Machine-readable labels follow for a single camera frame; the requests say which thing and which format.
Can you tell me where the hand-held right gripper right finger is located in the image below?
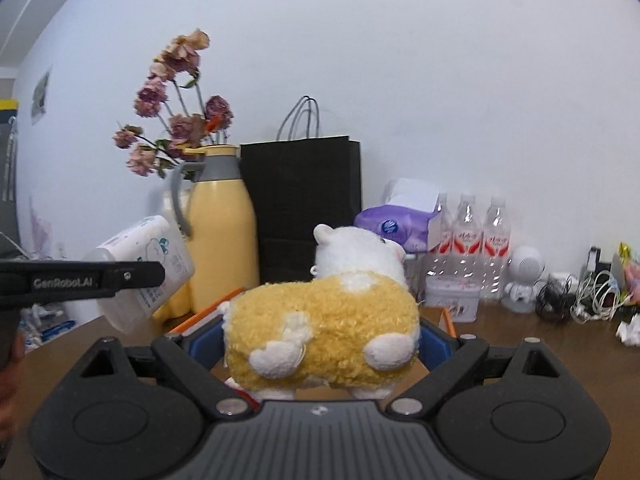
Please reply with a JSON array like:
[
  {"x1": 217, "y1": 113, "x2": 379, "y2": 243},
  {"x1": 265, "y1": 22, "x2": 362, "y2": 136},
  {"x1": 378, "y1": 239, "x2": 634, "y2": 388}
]
[{"x1": 390, "y1": 317, "x2": 566, "y2": 413}]

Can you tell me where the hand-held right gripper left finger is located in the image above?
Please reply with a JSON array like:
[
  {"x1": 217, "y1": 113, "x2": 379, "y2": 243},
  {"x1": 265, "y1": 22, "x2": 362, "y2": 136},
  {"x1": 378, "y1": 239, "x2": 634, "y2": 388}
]
[{"x1": 80, "y1": 320, "x2": 261, "y2": 416}]

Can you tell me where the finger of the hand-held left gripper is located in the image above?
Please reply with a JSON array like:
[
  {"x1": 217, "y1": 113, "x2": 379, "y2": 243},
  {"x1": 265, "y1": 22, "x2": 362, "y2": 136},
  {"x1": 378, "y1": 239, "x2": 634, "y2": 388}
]
[{"x1": 0, "y1": 260, "x2": 166, "y2": 307}]

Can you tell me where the white printed plastic bottle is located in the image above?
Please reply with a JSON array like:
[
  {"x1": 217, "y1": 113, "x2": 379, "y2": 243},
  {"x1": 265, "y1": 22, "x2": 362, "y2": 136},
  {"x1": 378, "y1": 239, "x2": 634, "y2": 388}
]
[{"x1": 82, "y1": 215, "x2": 196, "y2": 334}]

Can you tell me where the yellow white plush sheep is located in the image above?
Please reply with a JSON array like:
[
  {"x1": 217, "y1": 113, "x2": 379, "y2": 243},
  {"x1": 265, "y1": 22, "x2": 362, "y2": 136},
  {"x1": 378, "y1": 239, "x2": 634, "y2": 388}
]
[{"x1": 219, "y1": 223, "x2": 422, "y2": 401}]

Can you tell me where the person's left hand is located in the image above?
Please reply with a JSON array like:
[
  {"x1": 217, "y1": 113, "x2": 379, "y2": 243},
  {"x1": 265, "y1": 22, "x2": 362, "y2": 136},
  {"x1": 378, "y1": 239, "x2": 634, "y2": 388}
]
[{"x1": 0, "y1": 335, "x2": 26, "y2": 466}]

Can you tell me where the white tin box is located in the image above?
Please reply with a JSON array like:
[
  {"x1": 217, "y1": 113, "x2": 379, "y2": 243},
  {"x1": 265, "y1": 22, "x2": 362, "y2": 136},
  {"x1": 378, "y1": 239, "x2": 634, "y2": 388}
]
[{"x1": 424, "y1": 275, "x2": 482, "y2": 323}]

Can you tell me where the clear water bottle red label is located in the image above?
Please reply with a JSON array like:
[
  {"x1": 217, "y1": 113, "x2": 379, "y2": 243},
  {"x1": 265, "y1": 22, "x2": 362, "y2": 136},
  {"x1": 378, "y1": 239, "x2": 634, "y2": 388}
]
[
  {"x1": 481, "y1": 195, "x2": 512, "y2": 302},
  {"x1": 452, "y1": 193, "x2": 484, "y2": 286},
  {"x1": 426, "y1": 193, "x2": 455, "y2": 281}
]

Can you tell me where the white robot toy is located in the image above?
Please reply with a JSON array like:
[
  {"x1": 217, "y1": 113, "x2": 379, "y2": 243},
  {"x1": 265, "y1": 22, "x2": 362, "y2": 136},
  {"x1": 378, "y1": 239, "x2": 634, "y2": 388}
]
[{"x1": 501, "y1": 245, "x2": 545, "y2": 313}]

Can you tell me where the purple tissue pack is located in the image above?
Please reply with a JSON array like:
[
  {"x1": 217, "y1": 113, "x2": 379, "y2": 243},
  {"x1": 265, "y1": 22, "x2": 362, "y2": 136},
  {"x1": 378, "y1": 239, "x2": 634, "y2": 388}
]
[{"x1": 354, "y1": 178, "x2": 444, "y2": 254}]

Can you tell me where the black charger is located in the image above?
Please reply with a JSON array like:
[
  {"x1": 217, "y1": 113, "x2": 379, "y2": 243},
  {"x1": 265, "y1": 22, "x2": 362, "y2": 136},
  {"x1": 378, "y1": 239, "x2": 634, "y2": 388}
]
[{"x1": 582, "y1": 246, "x2": 604, "y2": 281}]

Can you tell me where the black paper bag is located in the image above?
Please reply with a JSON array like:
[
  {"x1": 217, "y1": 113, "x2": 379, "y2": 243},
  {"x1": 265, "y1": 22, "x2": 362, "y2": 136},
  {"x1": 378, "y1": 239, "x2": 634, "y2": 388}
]
[{"x1": 240, "y1": 96, "x2": 362, "y2": 284}]

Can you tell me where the dried pink rose bouquet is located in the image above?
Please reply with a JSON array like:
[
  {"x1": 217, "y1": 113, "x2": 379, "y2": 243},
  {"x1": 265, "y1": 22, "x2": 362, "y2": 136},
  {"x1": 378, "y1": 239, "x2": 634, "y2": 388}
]
[{"x1": 112, "y1": 28, "x2": 235, "y2": 178}]

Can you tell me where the crumpled white paper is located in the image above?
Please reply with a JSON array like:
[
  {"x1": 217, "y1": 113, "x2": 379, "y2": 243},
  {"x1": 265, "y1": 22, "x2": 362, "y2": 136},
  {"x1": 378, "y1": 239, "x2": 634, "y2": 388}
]
[{"x1": 616, "y1": 316, "x2": 640, "y2": 347}]

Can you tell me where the colourful snack packet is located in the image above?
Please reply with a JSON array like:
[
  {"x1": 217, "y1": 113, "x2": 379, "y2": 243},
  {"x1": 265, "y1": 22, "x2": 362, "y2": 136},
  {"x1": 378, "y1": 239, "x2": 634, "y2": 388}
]
[{"x1": 617, "y1": 242, "x2": 640, "y2": 307}]

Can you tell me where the yellow thermos jug grey handle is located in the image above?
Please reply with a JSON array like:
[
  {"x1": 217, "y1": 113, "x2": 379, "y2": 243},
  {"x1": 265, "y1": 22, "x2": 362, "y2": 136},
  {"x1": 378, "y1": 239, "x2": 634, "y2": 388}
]
[{"x1": 170, "y1": 144, "x2": 261, "y2": 314}]

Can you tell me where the black cable bundle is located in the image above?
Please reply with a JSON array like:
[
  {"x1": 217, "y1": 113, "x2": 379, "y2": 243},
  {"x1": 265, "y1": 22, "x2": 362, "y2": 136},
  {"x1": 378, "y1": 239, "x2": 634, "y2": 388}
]
[{"x1": 536, "y1": 272, "x2": 581, "y2": 319}]

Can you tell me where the white cable bundle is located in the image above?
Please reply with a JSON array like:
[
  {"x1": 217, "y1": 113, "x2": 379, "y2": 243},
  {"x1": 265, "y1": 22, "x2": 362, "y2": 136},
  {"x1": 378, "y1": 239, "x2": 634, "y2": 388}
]
[{"x1": 571, "y1": 270, "x2": 622, "y2": 322}]

